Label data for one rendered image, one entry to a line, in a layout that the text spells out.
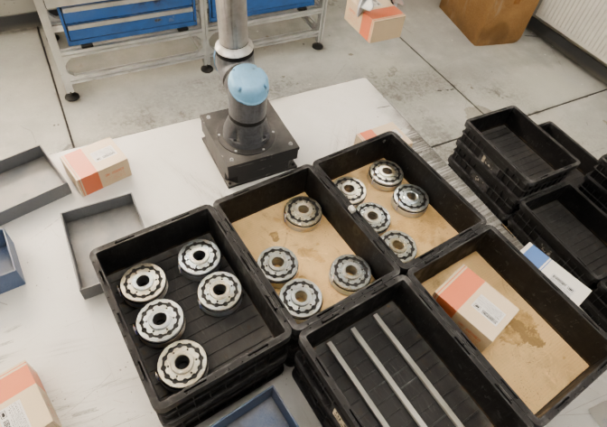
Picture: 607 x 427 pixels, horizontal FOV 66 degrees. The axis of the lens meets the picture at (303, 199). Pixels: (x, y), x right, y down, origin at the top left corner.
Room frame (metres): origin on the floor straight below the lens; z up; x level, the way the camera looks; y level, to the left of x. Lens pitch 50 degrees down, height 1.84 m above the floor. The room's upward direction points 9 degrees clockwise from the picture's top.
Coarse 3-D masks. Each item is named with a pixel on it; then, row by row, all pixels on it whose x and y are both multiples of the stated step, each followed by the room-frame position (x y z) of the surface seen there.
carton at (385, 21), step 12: (348, 0) 1.47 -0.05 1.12; (384, 0) 1.49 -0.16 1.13; (348, 12) 1.46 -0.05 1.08; (372, 12) 1.40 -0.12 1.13; (384, 12) 1.41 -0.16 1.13; (396, 12) 1.42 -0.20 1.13; (360, 24) 1.40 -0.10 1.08; (372, 24) 1.35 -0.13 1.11; (384, 24) 1.37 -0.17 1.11; (396, 24) 1.39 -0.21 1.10; (372, 36) 1.35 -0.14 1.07; (384, 36) 1.37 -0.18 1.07; (396, 36) 1.40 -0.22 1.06
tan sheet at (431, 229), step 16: (352, 176) 0.97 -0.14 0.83; (368, 192) 0.91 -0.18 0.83; (384, 192) 0.92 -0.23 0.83; (432, 208) 0.89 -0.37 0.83; (400, 224) 0.81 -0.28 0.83; (416, 224) 0.82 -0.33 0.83; (432, 224) 0.83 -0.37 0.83; (448, 224) 0.84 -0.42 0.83; (416, 240) 0.77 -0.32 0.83; (432, 240) 0.77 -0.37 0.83; (416, 256) 0.71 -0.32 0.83
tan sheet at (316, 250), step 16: (304, 192) 0.88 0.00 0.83; (272, 208) 0.80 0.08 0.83; (240, 224) 0.73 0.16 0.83; (256, 224) 0.74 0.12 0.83; (272, 224) 0.75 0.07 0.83; (320, 224) 0.77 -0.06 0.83; (256, 240) 0.69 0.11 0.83; (272, 240) 0.69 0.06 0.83; (288, 240) 0.70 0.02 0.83; (304, 240) 0.71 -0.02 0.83; (320, 240) 0.72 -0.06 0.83; (336, 240) 0.73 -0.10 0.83; (256, 256) 0.64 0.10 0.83; (304, 256) 0.66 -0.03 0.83; (320, 256) 0.67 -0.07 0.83; (336, 256) 0.67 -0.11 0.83; (304, 272) 0.61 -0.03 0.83; (320, 272) 0.62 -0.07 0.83; (320, 288) 0.57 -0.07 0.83
